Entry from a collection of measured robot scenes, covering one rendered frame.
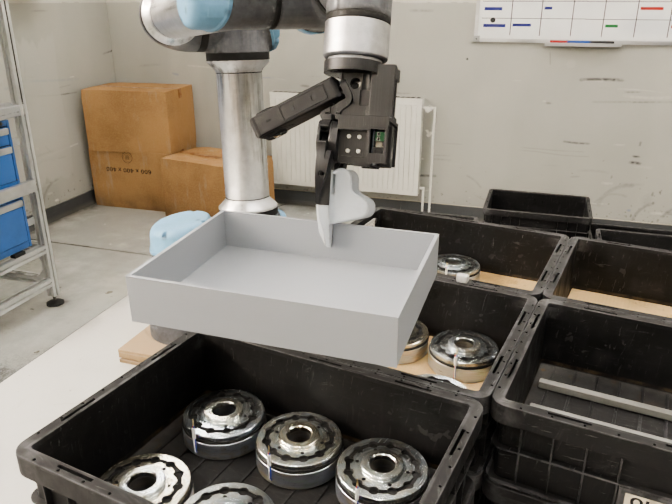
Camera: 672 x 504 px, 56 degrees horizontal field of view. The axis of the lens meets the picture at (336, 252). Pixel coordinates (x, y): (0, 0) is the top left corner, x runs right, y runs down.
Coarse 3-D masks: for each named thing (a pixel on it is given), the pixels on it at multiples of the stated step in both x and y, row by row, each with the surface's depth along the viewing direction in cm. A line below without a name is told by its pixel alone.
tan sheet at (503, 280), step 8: (480, 272) 128; (480, 280) 125; (488, 280) 125; (496, 280) 125; (504, 280) 125; (512, 280) 125; (520, 280) 125; (528, 280) 125; (520, 288) 121; (528, 288) 121
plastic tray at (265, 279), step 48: (192, 240) 72; (240, 240) 79; (288, 240) 77; (336, 240) 75; (384, 240) 73; (432, 240) 69; (144, 288) 61; (192, 288) 59; (240, 288) 69; (288, 288) 69; (336, 288) 69; (384, 288) 69; (240, 336) 60; (288, 336) 58; (336, 336) 56; (384, 336) 55
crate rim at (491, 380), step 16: (464, 288) 99; (480, 288) 98; (496, 288) 98; (528, 304) 92; (528, 320) 88; (512, 336) 84; (512, 352) 80; (368, 368) 76; (384, 368) 76; (432, 384) 73; (448, 384) 73; (496, 384) 73; (480, 400) 71
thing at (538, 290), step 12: (372, 216) 132; (420, 216) 131; (432, 216) 130; (444, 216) 130; (504, 228) 124; (516, 228) 123; (564, 240) 117; (552, 264) 106; (444, 276) 102; (540, 276) 102; (504, 288) 98; (516, 288) 98; (540, 288) 98
